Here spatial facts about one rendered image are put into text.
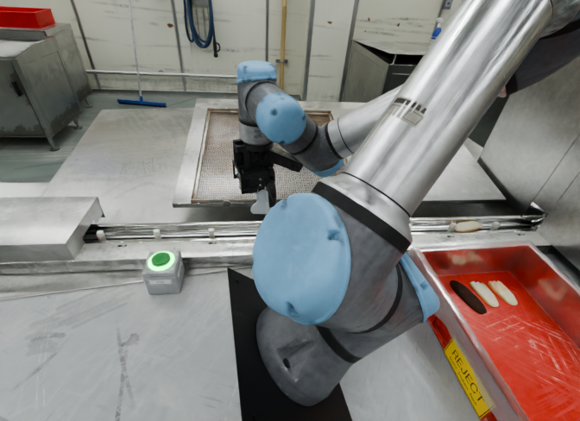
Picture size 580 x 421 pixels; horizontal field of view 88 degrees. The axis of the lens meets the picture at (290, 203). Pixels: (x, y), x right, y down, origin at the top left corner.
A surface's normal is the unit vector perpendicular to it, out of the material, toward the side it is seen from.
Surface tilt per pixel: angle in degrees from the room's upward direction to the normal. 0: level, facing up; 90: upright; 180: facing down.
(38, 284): 0
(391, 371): 0
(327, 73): 90
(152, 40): 90
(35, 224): 0
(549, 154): 90
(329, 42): 90
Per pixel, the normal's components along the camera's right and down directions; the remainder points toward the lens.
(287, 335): -0.33, -0.50
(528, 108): -0.99, 0.01
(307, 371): 0.05, 0.01
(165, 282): 0.10, 0.61
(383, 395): 0.06, -0.79
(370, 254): 0.24, 0.21
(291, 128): 0.40, 0.58
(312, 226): -0.69, -0.29
